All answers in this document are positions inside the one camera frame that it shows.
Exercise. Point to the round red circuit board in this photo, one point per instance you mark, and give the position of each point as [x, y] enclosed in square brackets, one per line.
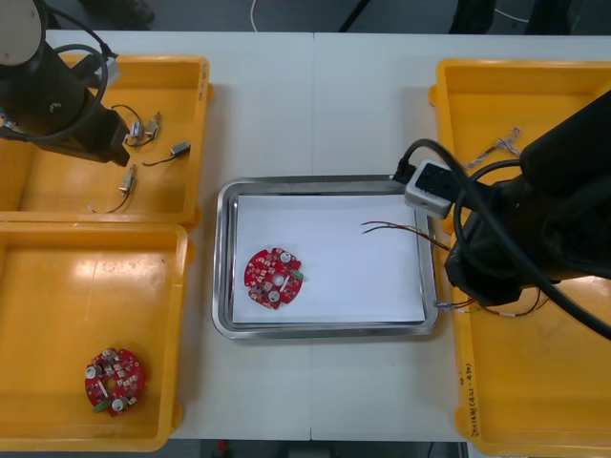
[273, 279]
[114, 381]

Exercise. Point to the yellow-orange plastic bin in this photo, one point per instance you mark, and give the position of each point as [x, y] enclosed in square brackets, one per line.
[525, 381]
[501, 95]
[162, 86]
[52, 296]

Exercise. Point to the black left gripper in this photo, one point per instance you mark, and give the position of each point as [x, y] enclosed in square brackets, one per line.
[95, 138]

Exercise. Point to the white sheet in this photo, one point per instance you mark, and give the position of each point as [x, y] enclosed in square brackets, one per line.
[343, 267]

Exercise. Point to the small metal solenoid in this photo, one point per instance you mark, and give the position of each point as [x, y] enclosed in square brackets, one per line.
[153, 125]
[128, 180]

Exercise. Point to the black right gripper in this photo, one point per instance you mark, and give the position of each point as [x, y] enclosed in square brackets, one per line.
[496, 267]

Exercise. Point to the solenoid with blue label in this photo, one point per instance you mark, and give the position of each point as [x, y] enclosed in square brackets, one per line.
[136, 129]

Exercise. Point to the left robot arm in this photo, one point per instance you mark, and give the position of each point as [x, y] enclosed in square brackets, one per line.
[45, 90]

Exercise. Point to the steel tray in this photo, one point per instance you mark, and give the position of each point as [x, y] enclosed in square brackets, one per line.
[324, 330]

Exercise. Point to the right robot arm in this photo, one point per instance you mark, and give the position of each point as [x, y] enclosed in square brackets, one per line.
[568, 157]

